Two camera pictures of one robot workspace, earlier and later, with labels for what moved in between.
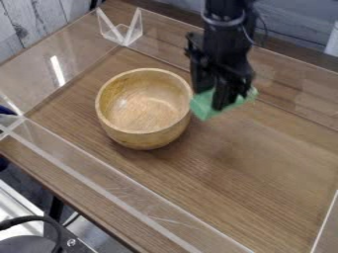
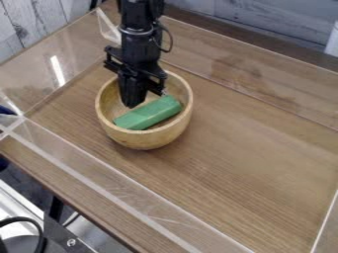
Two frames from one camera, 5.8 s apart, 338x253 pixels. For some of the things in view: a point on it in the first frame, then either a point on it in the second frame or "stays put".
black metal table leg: [56, 209] stays put
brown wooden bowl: [143, 106] stays put
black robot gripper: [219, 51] to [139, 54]
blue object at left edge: [7, 111] stays put
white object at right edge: [331, 45] stays put
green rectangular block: [202, 103] to [146, 115]
